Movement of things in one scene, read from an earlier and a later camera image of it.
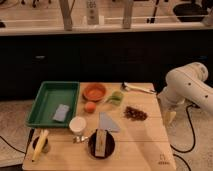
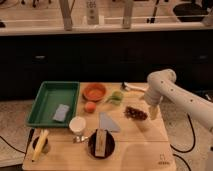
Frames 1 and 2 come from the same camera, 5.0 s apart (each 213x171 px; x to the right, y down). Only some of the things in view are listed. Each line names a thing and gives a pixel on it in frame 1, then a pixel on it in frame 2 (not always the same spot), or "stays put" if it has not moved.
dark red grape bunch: [134, 114] stays put
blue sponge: [61, 113] stays put
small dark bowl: [46, 148] stays put
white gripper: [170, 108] → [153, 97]
